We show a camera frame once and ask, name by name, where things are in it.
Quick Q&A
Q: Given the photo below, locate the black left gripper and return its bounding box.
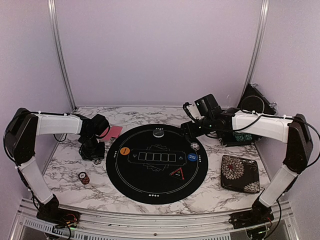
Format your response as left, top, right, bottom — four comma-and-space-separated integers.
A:
80, 134, 105, 161

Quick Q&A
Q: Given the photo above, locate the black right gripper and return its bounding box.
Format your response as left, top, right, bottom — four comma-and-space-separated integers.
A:
179, 116, 215, 141

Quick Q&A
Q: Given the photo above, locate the grey chip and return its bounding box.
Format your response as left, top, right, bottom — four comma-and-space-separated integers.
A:
190, 142, 200, 151

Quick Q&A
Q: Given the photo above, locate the orange big blind button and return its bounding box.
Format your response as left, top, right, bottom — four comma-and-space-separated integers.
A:
119, 147, 131, 156

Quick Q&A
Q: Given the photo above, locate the blue small blind button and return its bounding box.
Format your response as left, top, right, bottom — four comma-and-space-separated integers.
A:
187, 153, 198, 162

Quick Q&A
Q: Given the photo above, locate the black dealer button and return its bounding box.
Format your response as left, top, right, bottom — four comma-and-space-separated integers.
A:
152, 128, 165, 138

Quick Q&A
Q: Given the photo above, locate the red triangle all-in marker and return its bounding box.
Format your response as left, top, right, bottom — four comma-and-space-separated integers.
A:
169, 167, 185, 181

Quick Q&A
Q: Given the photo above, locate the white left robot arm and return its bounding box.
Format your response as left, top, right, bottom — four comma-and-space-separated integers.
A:
3, 107, 111, 223

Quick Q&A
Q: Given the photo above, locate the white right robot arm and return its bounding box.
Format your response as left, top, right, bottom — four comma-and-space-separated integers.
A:
181, 94, 316, 224

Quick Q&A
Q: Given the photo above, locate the red playing card deck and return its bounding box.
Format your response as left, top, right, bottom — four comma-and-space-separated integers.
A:
101, 125, 123, 142

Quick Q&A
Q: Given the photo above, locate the red poker chip stack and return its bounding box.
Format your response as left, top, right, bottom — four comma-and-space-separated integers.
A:
78, 171, 90, 185

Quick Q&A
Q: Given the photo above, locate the black poker chip case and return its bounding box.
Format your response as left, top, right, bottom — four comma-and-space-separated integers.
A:
217, 83, 278, 147

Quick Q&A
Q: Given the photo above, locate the floral patterned pouch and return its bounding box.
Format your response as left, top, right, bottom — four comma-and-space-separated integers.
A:
220, 155, 260, 194

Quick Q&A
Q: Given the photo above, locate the round black poker mat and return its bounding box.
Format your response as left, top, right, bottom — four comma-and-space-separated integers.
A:
105, 124, 209, 205

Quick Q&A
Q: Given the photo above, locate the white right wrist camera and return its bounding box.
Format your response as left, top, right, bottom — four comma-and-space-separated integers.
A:
182, 102, 199, 122

